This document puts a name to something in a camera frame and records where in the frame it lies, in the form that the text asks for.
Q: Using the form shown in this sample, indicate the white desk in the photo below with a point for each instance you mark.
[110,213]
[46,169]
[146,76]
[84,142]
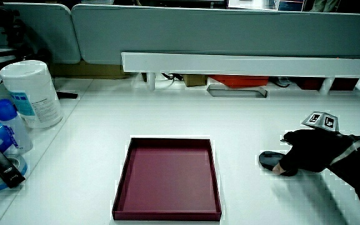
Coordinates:
[255,118]

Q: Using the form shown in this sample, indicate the narrow grey partition panel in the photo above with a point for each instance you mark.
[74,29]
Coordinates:
[55,31]

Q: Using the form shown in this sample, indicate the person's right hand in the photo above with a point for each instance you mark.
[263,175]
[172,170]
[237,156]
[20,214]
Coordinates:
[314,150]

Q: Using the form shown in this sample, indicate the black rectangular device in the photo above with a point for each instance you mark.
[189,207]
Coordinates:
[5,168]

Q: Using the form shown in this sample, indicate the orange box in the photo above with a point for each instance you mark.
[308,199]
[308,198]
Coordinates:
[239,80]

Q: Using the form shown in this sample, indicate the white monitor riser shelf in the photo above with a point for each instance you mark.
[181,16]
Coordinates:
[242,65]

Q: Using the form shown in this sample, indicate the dark red box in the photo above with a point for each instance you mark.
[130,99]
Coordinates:
[308,82]

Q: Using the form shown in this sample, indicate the white background box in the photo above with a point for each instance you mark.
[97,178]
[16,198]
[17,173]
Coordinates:
[252,3]

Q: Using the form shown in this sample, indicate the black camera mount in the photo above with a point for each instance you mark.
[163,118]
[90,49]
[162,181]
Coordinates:
[8,28]

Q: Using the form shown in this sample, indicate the maroon shallow tray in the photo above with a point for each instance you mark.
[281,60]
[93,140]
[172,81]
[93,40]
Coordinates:
[167,178]

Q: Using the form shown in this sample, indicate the blue cap plastic bottle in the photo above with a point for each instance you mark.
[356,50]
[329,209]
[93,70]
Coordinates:
[16,125]

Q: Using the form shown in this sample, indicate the black mouse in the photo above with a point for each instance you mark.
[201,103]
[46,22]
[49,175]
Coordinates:
[267,158]

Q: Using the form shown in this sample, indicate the wide grey partition panel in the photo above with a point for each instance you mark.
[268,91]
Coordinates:
[214,31]

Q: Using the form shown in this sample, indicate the brown cardboard strip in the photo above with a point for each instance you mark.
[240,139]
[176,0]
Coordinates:
[86,70]

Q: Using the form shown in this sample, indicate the white wipes canister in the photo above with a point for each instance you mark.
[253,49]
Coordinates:
[33,90]

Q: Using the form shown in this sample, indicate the brown cardboard box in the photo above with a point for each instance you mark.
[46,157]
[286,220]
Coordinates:
[195,80]

